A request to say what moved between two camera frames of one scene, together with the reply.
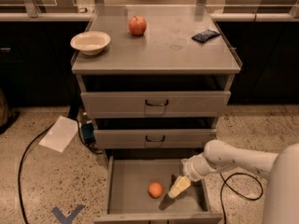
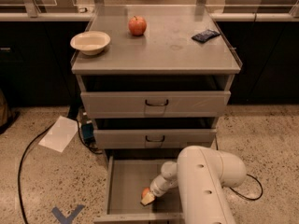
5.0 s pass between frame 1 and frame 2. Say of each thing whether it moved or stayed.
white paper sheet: stayed
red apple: stayed
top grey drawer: stayed
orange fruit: moved
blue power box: stayed
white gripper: moved
